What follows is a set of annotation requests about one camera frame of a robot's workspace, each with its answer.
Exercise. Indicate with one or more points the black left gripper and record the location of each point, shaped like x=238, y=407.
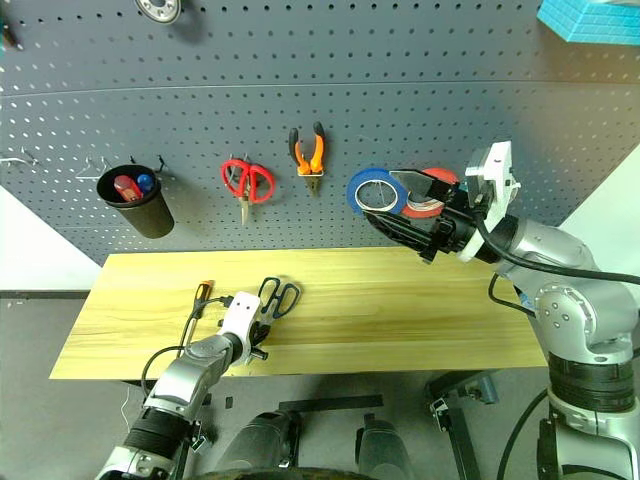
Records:
x=261, y=334

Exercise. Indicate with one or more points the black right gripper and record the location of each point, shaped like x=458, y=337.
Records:
x=452, y=225

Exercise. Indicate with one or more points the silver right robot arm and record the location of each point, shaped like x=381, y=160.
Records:
x=575, y=310

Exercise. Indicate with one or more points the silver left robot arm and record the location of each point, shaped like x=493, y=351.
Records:
x=190, y=370

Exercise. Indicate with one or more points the red tape roll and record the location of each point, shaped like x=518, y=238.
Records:
x=445, y=176

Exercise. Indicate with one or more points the blue tape roll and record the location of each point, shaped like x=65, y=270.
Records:
x=356, y=195

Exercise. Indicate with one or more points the black floor tape strip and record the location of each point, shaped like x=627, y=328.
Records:
x=332, y=402

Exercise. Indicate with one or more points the dark grey metal pegboard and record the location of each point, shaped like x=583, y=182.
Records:
x=300, y=75

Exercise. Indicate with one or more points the dark rounded shape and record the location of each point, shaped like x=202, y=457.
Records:
x=262, y=442
x=382, y=447

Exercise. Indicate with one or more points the clear plastic water bottle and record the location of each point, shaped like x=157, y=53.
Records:
x=526, y=301

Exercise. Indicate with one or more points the black plastic cup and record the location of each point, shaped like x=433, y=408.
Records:
x=150, y=217

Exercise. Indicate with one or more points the silver scissors peg hook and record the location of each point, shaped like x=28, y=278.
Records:
x=239, y=158

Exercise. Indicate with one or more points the blue marker in cup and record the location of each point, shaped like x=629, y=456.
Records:
x=145, y=182

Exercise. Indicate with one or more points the black cup holder hooks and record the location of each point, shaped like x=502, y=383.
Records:
x=161, y=164

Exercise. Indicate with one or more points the red marker in cup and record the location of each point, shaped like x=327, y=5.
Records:
x=127, y=187

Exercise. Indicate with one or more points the teal blue grid box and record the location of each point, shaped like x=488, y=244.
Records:
x=590, y=22

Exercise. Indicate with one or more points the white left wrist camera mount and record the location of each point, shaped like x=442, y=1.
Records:
x=242, y=310

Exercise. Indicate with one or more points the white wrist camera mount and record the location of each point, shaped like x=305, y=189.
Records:
x=500, y=160
x=242, y=310

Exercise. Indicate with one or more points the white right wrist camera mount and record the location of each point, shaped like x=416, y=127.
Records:
x=500, y=160

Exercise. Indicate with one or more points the black table frame clamp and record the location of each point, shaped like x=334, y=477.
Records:
x=457, y=400
x=197, y=442

